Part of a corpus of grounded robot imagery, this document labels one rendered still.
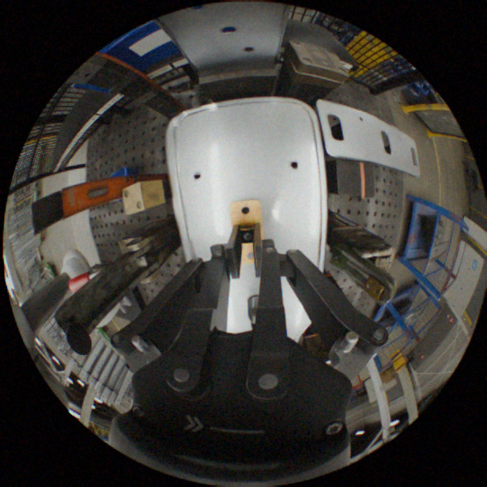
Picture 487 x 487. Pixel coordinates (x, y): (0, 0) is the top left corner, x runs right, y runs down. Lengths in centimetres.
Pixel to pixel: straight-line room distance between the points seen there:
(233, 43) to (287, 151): 18
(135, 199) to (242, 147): 15
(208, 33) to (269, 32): 6
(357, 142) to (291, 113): 11
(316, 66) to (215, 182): 23
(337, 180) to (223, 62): 25
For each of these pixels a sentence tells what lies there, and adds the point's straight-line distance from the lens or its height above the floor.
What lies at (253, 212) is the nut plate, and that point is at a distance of 20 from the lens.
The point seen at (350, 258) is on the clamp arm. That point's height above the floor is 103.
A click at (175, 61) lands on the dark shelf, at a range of 33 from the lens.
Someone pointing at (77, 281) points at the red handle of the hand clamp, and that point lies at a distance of 27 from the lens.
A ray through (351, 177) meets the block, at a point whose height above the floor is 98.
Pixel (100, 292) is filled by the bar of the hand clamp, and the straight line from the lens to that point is 19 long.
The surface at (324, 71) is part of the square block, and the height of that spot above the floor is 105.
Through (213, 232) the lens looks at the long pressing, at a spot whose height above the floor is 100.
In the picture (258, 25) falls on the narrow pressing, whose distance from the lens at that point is 22.
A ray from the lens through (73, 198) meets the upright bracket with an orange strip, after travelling 18.
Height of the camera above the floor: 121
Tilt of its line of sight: 68 degrees down
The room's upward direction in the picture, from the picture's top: 175 degrees counter-clockwise
